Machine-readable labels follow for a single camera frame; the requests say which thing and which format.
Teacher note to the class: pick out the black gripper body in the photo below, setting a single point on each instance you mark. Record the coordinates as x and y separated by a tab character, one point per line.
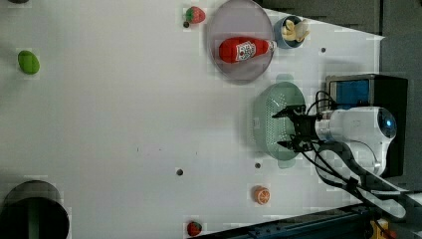
305	129

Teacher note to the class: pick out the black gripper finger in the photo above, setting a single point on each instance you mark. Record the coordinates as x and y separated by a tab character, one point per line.
291	112
290	145

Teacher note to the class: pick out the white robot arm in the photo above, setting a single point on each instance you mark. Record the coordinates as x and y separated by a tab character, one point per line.
350	148

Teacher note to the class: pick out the orange slice toy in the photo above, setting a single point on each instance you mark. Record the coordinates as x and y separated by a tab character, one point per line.
262	195

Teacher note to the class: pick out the blue bowl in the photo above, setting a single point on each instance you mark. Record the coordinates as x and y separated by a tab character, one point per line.
283	44

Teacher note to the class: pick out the yellow banana pieces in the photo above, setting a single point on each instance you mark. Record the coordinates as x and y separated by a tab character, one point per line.
295	32

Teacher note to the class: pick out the red ketchup bottle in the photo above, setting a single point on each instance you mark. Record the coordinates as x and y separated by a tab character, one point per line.
239	49

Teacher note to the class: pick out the black toaster oven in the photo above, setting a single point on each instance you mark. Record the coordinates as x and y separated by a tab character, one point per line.
373	90

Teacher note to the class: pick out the grey round plate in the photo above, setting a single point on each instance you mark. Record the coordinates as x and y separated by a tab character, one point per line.
240	18

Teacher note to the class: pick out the red strawberry toy top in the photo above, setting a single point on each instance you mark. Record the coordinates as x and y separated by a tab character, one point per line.
195	15

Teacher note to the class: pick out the green lime toy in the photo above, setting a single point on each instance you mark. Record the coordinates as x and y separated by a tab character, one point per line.
28	62

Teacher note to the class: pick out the black cylinder stand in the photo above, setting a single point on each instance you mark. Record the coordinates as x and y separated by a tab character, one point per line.
33	210

